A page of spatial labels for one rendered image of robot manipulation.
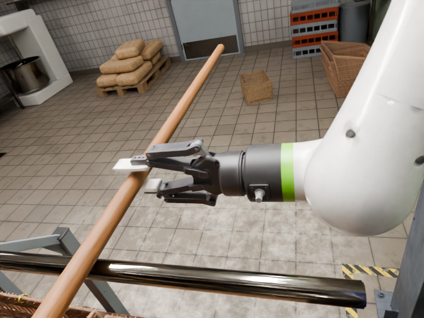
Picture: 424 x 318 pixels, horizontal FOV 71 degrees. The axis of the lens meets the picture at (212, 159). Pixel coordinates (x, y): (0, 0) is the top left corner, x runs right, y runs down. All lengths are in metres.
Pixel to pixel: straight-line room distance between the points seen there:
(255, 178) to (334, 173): 0.16
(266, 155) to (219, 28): 4.87
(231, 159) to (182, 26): 5.01
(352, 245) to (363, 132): 1.63
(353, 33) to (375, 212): 4.43
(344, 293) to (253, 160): 0.20
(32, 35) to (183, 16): 2.52
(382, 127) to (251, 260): 1.60
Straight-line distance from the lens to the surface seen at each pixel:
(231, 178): 0.46
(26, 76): 5.74
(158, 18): 5.58
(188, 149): 0.47
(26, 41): 6.20
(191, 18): 5.35
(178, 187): 0.53
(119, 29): 5.94
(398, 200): 0.32
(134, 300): 1.91
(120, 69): 4.73
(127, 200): 0.51
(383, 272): 1.85
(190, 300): 1.79
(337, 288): 0.38
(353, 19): 4.64
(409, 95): 0.31
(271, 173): 0.44
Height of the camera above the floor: 1.50
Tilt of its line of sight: 34 degrees down
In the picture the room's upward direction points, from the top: 14 degrees counter-clockwise
